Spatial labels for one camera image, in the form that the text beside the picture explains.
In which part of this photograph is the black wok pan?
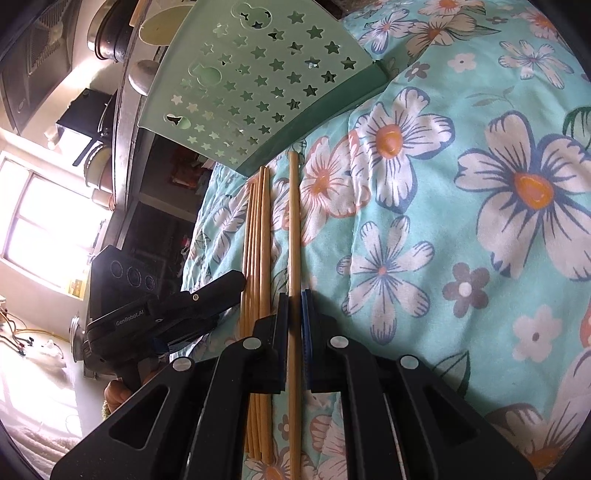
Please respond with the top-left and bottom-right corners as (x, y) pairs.
(71, 89), (116, 167)

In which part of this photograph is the floral quilted cloth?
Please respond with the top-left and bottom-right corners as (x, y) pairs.
(181, 0), (591, 480)

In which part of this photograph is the range hood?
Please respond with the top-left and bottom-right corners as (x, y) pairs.
(1, 0), (81, 133)

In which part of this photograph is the metal spoon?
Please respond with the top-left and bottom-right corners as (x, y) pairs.
(127, 59), (159, 97)

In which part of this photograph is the pale green rice paddle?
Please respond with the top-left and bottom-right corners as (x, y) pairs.
(139, 2), (193, 47)

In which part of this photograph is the black cooking pot with lid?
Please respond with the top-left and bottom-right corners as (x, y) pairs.
(87, 0), (137, 63)

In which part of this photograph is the person's left hand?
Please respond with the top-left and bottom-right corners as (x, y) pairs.
(103, 366), (164, 416)

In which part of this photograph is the mint green utensil holder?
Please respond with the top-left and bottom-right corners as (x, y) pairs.
(138, 1), (389, 176)

